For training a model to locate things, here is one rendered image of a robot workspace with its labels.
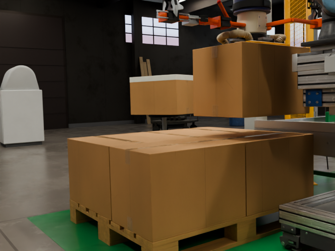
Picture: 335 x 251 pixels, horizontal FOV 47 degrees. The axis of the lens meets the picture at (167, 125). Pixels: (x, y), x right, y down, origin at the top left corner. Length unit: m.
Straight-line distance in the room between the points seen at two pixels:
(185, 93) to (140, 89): 0.48
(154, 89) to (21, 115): 3.81
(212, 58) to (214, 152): 0.58
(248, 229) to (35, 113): 5.72
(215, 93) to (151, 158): 0.68
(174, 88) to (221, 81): 1.70
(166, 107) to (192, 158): 2.10
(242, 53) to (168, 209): 0.89
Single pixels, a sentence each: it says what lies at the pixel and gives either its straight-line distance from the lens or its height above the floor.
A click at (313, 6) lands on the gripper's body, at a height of 1.29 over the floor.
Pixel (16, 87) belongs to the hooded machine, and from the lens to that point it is 7.38.
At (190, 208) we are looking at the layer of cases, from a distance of 1.89.
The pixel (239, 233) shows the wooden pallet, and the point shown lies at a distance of 2.15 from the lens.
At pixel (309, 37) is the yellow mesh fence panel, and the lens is 3.60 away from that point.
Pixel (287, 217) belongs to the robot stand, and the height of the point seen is 0.18.
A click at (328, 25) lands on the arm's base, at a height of 1.10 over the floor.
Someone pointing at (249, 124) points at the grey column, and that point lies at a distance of 3.90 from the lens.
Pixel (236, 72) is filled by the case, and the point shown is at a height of 0.91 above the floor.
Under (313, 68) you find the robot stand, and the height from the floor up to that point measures 0.91.
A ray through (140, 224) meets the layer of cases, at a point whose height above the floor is 0.20.
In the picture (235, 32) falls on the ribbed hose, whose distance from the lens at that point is 2.26.
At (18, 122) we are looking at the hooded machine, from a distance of 7.34.
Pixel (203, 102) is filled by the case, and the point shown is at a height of 0.75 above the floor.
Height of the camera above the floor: 0.78
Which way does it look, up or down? 4 degrees down
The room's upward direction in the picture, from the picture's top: 2 degrees counter-clockwise
